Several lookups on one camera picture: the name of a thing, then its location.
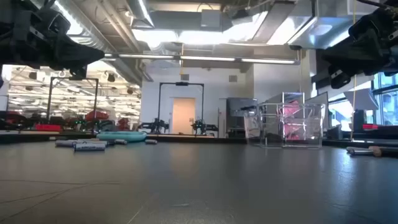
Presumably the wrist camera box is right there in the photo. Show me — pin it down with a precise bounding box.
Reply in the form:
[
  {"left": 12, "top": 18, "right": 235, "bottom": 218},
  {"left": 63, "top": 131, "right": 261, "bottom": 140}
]
[
  {"left": 46, "top": 11, "right": 72, "bottom": 34},
  {"left": 348, "top": 14, "right": 379, "bottom": 41}
]

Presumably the grey ceiling box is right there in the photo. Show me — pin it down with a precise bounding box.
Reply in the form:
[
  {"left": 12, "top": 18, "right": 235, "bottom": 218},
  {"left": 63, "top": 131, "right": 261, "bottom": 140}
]
[{"left": 200, "top": 9, "right": 223, "bottom": 32}]

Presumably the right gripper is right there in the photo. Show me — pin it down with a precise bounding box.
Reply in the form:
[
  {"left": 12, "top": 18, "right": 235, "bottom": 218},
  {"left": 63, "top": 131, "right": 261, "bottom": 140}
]
[{"left": 320, "top": 12, "right": 398, "bottom": 90}]

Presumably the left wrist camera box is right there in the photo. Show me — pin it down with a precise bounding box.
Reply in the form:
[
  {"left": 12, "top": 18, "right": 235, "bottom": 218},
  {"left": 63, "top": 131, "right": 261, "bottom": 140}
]
[{"left": 46, "top": 11, "right": 72, "bottom": 34}]

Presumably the pink fabric object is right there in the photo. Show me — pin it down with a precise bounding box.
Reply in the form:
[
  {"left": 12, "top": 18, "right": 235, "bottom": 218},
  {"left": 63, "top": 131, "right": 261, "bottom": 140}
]
[{"left": 279, "top": 100, "right": 305, "bottom": 141}]

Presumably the dark office chair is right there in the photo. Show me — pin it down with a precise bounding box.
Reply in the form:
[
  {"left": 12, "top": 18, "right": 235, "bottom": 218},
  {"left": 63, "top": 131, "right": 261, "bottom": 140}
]
[{"left": 353, "top": 108, "right": 368, "bottom": 132}]

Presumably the beige door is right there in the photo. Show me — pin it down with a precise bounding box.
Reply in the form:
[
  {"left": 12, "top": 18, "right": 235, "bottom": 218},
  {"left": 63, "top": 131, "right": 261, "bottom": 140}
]
[{"left": 172, "top": 97, "right": 197, "bottom": 136}]

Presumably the yellow cable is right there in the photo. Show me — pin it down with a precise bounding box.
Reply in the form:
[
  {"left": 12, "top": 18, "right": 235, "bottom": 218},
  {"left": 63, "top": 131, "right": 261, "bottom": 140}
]
[{"left": 350, "top": 0, "right": 357, "bottom": 141}]

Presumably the teal calculator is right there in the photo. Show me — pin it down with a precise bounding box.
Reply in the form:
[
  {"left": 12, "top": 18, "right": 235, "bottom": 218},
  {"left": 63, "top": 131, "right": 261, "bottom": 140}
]
[{"left": 96, "top": 131, "right": 147, "bottom": 143}]

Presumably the grey cabinet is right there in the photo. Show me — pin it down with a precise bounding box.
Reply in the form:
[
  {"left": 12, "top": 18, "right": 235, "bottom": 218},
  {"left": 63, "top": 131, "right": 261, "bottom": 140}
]
[{"left": 226, "top": 97, "right": 259, "bottom": 138}]

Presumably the black aluminium table frame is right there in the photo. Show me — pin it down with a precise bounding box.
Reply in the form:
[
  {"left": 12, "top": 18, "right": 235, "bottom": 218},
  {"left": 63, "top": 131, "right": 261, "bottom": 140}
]
[{"left": 0, "top": 133, "right": 398, "bottom": 149}]

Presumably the red machine cover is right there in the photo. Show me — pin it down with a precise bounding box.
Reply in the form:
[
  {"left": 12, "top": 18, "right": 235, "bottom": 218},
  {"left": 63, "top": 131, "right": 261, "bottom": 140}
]
[{"left": 85, "top": 110, "right": 110, "bottom": 122}]

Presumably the grey monitor panel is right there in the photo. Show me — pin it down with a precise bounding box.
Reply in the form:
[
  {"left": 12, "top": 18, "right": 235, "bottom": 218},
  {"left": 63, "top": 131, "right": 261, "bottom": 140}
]
[{"left": 303, "top": 91, "right": 330, "bottom": 131}]

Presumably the clear plastic bin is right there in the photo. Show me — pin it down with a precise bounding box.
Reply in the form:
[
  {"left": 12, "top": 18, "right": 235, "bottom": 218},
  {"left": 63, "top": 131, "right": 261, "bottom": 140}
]
[{"left": 244, "top": 102, "right": 326, "bottom": 149}]

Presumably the silver rectangular ventilation duct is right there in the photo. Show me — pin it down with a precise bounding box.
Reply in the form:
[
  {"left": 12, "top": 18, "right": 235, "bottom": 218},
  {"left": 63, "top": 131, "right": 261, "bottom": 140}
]
[{"left": 287, "top": 0, "right": 377, "bottom": 50}]

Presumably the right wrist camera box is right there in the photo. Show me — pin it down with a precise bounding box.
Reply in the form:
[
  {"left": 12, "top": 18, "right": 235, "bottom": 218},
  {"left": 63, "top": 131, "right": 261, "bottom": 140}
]
[{"left": 348, "top": 14, "right": 379, "bottom": 41}]

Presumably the linear ceiling lamp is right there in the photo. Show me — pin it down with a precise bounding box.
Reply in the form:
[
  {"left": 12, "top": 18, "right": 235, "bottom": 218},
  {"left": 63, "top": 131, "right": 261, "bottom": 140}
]
[
  {"left": 241, "top": 58, "right": 296, "bottom": 65},
  {"left": 180, "top": 55, "right": 236, "bottom": 62},
  {"left": 118, "top": 54, "right": 175, "bottom": 60}
]

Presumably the black gantry frame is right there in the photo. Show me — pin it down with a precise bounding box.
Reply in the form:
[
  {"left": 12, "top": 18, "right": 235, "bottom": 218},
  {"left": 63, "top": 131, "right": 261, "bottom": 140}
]
[
  {"left": 157, "top": 82, "right": 205, "bottom": 135},
  {"left": 47, "top": 77, "right": 100, "bottom": 123}
]

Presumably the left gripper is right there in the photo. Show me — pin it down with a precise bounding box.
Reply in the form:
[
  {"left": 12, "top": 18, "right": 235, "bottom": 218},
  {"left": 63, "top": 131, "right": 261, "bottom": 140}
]
[{"left": 18, "top": 7, "right": 105, "bottom": 82}]

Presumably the white shade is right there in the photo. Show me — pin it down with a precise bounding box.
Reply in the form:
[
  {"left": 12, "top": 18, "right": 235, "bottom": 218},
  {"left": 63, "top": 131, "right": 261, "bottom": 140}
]
[{"left": 343, "top": 88, "right": 379, "bottom": 111}]

